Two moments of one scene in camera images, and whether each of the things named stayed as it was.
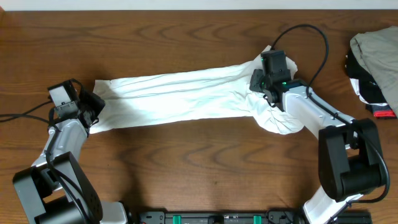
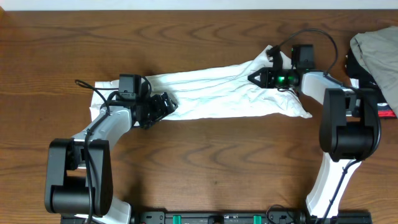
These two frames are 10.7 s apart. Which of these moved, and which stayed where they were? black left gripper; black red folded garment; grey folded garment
Moved: black left gripper
Stayed: grey folded garment; black red folded garment
